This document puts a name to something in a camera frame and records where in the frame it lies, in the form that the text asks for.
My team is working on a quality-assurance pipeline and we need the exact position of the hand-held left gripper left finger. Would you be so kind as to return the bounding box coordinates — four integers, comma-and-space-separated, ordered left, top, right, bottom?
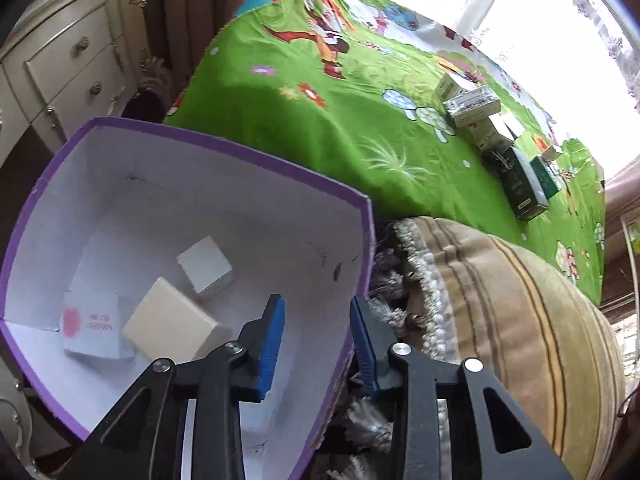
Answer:
60, 294, 288, 480

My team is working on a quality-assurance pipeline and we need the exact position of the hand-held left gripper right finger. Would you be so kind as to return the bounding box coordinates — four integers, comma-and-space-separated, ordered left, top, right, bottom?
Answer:
349, 297, 573, 480

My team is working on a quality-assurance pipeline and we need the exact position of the purple cardboard box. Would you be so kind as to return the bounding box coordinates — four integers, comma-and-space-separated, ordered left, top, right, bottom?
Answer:
0, 116, 375, 480

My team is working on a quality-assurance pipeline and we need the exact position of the beige cardboard box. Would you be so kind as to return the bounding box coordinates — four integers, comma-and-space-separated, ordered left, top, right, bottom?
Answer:
121, 276, 233, 363

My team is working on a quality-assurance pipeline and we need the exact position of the small white cube box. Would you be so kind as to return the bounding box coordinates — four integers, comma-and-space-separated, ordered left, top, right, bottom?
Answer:
176, 235, 235, 296

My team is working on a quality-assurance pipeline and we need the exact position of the striped beige fringed cushion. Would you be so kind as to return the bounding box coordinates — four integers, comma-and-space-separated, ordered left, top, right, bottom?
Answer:
370, 216, 626, 480

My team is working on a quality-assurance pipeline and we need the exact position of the white box with pink print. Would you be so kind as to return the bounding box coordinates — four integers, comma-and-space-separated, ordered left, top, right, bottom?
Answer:
61, 287, 136, 361

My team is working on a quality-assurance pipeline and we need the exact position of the green cartoon printed blanket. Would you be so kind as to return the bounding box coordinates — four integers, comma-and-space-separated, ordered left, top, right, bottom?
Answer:
165, 0, 607, 306

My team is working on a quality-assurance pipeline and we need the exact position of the large dark green box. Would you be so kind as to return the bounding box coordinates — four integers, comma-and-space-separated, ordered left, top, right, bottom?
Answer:
500, 147, 550, 222

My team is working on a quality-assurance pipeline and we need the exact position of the small dark box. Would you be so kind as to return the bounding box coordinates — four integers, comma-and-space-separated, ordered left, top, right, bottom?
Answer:
482, 149, 516, 178

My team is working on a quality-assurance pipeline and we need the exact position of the white and green box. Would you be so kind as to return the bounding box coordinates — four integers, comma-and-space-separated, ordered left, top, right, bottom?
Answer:
469, 119, 516, 152

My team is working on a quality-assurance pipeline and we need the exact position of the box with dark printed top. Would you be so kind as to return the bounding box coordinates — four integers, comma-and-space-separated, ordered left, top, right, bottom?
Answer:
444, 86, 502, 128

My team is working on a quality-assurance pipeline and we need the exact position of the cream carved furniture piece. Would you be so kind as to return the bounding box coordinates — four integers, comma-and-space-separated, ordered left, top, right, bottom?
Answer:
0, 360, 56, 478

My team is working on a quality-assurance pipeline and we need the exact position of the flat white box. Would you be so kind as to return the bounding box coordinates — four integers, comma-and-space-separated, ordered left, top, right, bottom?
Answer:
487, 112, 526, 140

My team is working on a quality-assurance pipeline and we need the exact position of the white box with green edge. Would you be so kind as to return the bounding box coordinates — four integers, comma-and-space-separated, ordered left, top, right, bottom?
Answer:
434, 72, 468, 103

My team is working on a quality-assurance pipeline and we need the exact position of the brown curtain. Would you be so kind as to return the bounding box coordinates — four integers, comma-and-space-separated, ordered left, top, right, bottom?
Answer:
602, 155, 640, 306
145, 0, 301, 126

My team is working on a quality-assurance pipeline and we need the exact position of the cream carved dresser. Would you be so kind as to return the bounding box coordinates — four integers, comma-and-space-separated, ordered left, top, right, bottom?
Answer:
0, 0, 173, 168

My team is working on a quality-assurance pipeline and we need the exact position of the white lace curtain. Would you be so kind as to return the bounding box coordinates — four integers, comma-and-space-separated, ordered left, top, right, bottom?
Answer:
450, 0, 640, 111

